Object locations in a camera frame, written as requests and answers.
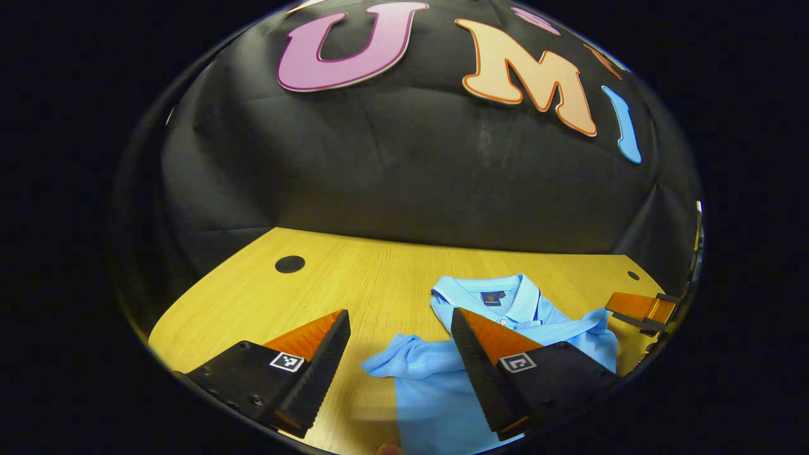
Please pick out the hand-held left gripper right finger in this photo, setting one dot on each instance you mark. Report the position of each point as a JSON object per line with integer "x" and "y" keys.
{"x": 477, "y": 363}

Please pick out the light blue T-shirt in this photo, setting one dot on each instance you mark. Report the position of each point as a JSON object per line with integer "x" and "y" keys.
{"x": 436, "y": 392}

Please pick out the black backdrop cloth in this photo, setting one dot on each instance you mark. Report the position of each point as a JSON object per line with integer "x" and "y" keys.
{"x": 411, "y": 177}

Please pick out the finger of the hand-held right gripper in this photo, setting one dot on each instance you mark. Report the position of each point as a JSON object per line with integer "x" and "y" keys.
{"x": 635, "y": 305}

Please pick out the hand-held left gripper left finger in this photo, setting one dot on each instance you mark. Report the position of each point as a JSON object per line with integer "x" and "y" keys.
{"x": 325, "y": 363}

